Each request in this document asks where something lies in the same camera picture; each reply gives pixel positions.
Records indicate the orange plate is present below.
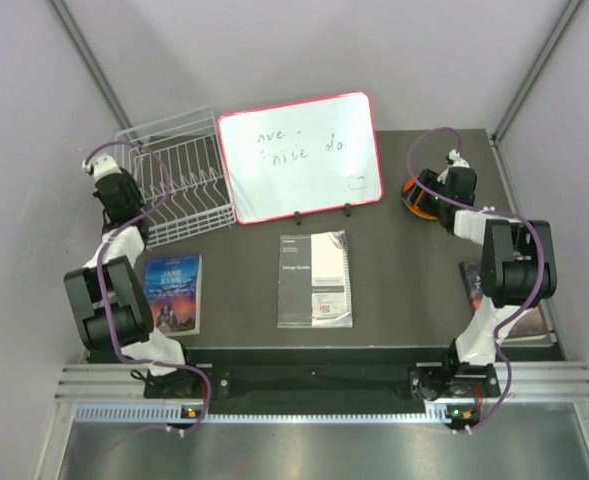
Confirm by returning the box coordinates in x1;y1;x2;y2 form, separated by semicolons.
401;179;442;221

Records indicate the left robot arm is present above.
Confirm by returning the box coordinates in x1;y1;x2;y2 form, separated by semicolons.
63;165;201;397

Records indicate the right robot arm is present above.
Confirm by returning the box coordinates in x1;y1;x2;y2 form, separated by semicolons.
402;163;558;396

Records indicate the Jane Eyre paperback book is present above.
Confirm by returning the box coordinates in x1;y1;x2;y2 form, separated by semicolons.
143;254;202;337

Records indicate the dark paperback book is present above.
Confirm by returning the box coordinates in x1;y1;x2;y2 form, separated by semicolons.
459;260;549;342

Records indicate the red framed whiteboard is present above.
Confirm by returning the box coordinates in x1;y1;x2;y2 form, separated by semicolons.
217;92;383;225

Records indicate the setup guide booklet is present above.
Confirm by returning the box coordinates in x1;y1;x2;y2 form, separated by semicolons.
277;230;353;329

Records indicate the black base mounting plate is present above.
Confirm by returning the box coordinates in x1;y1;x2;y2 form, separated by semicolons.
143;347;503;401

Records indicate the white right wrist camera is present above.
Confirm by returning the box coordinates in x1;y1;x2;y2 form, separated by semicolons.
437;149;470;184

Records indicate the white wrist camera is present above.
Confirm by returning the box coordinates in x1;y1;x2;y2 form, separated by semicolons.
437;149;470;184
82;154;122;182

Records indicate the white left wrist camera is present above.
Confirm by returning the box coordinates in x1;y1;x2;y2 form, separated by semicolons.
82;154;122;182

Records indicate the white wire dish rack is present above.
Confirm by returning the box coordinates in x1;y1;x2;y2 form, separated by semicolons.
114;107;235;248

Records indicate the grey slotted cable duct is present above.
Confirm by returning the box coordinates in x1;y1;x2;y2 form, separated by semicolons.
74;403;474;426

